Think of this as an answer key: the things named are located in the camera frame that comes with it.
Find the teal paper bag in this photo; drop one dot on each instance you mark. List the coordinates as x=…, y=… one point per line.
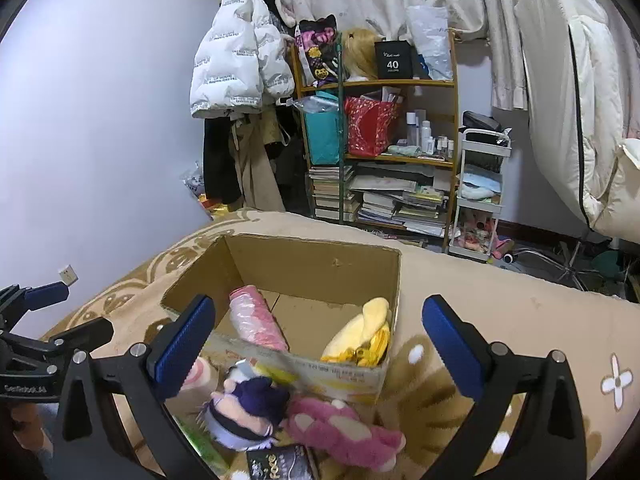
x=324, y=135

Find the plastic bag on floor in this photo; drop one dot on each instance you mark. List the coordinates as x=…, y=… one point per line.
x=192, y=180

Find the black printed packet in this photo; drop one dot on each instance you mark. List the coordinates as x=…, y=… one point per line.
x=282, y=462

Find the beige trench coat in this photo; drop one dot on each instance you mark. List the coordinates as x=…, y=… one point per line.
x=259, y=175

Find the white puffer jacket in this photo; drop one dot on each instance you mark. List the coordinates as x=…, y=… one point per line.
x=235, y=60

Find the pink bear plush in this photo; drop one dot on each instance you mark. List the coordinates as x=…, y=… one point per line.
x=335, y=430

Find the person's left hand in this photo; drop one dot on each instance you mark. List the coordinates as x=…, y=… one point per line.
x=26, y=425

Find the black printed tote bag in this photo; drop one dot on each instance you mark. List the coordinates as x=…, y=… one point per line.
x=317, y=50

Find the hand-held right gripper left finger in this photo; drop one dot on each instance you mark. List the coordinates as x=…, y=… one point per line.
x=184, y=347

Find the metal swivel chair base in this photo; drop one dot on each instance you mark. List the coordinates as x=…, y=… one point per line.
x=570, y=262

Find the pink roll plush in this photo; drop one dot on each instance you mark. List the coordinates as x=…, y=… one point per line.
x=256, y=320

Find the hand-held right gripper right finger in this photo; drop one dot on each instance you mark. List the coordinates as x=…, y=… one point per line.
x=450, y=350

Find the white wall socket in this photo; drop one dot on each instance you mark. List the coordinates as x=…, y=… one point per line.
x=67, y=275

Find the brown cardboard box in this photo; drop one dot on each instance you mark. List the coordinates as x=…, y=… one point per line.
x=310, y=265

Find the black hanging coat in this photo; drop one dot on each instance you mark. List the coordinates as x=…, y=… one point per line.
x=220, y=160

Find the pink slipper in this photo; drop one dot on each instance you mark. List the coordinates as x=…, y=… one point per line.
x=502, y=248

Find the group of cosmetic bottles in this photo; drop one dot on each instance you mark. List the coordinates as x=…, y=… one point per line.
x=427, y=137

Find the white trolley cart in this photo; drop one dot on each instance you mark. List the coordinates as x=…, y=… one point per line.
x=480, y=207

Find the pile of books and papers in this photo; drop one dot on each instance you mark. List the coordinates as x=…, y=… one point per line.
x=400, y=205

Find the green bag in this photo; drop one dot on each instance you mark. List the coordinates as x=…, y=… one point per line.
x=611, y=261

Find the pink striped round plush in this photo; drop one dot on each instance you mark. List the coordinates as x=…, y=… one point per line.
x=201, y=376

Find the red gift bag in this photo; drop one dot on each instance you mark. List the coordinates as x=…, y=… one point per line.
x=370, y=127

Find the blonde wig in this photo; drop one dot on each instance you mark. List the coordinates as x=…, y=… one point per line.
x=361, y=52

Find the green packet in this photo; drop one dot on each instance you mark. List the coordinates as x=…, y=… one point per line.
x=200, y=441

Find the yellow plush toy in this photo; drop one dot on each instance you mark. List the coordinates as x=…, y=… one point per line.
x=352, y=337

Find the purple-haired plush doll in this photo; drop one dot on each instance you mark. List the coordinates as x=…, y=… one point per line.
x=260, y=397

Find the black device on cart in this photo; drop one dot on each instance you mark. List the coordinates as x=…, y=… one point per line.
x=481, y=122

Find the clear plastic bag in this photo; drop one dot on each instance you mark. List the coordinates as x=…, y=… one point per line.
x=430, y=40

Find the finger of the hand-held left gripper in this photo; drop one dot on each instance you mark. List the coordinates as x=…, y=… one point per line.
x=85, y=334
x=45, y=294

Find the wooden shelf rack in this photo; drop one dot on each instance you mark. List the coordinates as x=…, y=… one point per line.
x=400, y=83

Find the small doll in cart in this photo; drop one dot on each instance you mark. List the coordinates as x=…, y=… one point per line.
x=476, y=232

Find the stack of books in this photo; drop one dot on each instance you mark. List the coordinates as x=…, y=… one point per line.
x=332, y=192

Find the black paper box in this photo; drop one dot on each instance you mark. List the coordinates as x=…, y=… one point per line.
x=395, y=60

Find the light blue cloth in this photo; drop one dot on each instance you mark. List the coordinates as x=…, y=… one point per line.
x=481, y=185

